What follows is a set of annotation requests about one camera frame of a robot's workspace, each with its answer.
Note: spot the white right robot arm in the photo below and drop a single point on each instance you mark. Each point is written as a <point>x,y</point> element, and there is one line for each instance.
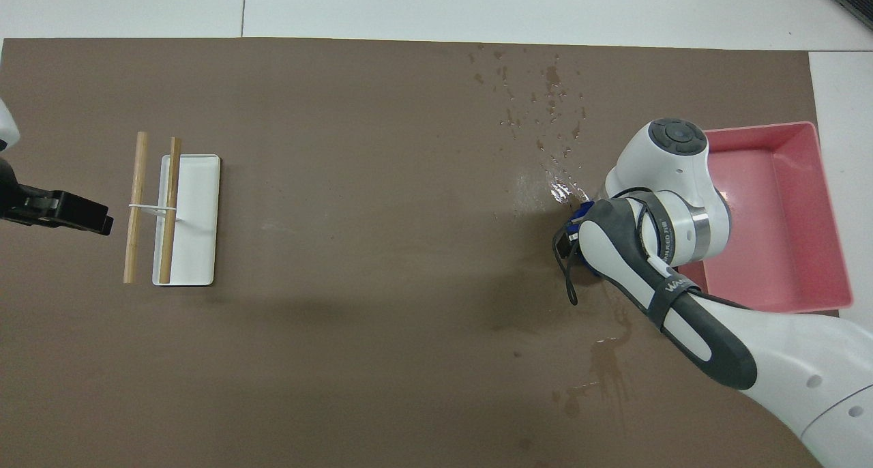
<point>682,181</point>

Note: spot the white towel rack base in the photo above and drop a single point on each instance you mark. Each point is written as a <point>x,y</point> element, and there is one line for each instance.
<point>198,250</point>

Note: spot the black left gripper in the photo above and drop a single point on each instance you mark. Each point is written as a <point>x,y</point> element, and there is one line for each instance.
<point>5,195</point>

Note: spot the brown table mat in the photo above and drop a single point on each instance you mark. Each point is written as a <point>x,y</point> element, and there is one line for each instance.
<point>341,352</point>

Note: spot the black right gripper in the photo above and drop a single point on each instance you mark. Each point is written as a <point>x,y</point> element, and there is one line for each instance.
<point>567,239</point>

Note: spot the blue towel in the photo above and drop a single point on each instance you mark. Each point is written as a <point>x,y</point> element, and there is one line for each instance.
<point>582,212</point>

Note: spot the pink plastic bin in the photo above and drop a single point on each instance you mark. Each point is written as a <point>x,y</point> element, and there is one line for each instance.
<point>784,202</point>

